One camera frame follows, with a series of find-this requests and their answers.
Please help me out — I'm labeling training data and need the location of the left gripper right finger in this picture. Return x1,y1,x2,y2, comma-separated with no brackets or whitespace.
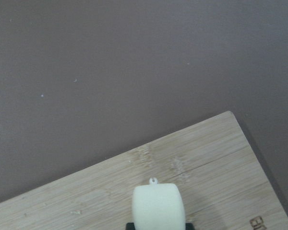
185,223,194,230

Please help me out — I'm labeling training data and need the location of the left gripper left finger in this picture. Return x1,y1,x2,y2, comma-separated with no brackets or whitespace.
126,222,135,230

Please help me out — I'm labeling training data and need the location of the bamboo cutting board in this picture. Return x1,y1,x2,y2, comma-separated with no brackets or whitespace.
0,111,288,230

